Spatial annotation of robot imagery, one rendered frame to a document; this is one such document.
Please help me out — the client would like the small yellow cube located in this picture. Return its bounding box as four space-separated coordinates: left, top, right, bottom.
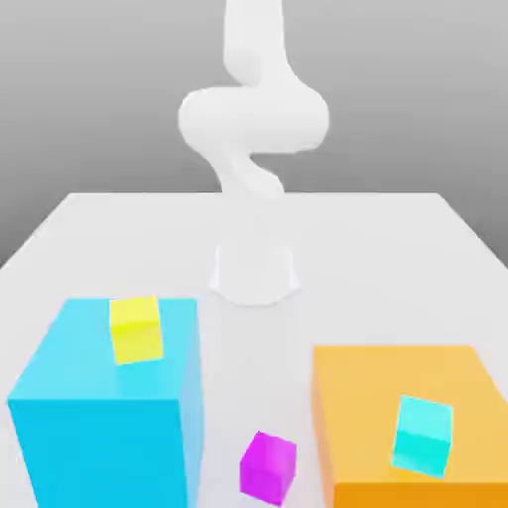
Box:
109 295 165 366

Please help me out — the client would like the small magenta cube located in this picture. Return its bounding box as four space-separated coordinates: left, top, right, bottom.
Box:
239 431 298 508

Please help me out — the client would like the small cyan cube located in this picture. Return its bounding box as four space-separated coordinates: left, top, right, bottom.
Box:
390 394 454 479

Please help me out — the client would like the large orange box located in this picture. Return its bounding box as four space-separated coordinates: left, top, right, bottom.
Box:
310 344 508 508

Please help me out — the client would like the large blue box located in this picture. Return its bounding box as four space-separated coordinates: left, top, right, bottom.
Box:
6 298 206 508

